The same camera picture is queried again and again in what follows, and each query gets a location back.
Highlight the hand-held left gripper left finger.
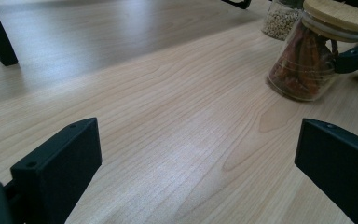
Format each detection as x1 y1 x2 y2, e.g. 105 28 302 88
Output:
9 117 103 224

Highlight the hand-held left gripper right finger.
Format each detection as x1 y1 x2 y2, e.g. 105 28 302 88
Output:
294 118 358 224

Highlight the glass jar of red chilies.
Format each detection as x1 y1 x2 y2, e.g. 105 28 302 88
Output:
266 0 358 103

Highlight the glass jar of white beans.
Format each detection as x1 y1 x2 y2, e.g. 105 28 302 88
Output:
260 0 306 42

